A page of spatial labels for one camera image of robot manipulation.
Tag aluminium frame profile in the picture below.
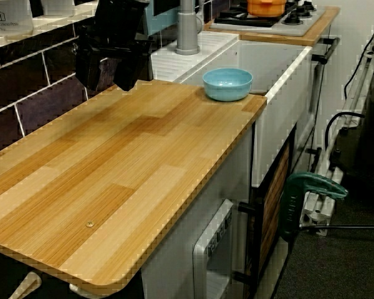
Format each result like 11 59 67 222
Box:
299 21 374 237

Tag looped black cable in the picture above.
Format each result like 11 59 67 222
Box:
325 112 366 151

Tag light blue plastic bowl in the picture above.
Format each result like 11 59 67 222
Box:
202 68 254 102

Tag white clamp handle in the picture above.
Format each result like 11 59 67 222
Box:
69 283 92 295
8 271 42 299

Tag grey toy faucet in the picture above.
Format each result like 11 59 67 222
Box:
175 0 204 56

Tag white toy kitchen cabinet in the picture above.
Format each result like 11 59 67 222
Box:
141 123 257 299

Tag plain white canister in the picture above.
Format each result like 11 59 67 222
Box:
42 0 76 17

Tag black oven door handle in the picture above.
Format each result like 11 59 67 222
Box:
233 201 264 282

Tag thin hanging black cable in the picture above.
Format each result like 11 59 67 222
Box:
343 18 374 101

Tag white toy oven door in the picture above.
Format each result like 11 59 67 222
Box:
192 199 235 299

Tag grey stove top plate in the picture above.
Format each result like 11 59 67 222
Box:
209 0 327 37

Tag orange toy pot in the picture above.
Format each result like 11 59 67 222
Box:
246 0 287 18

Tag wooden slat cabinet door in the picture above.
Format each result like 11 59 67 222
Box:
257 142 292 275

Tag black towel rail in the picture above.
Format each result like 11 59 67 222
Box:
311 37 341 65

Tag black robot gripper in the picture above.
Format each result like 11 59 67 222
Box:
75 0 155 92

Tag black stove grate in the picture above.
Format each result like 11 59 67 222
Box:
214 8 283 28

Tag teal toy microwave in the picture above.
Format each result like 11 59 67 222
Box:
144 0 183 37

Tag white toy sink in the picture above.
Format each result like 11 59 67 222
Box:
151 30 314 188

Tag white canister with printed label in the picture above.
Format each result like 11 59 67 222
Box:
0 0 36 37

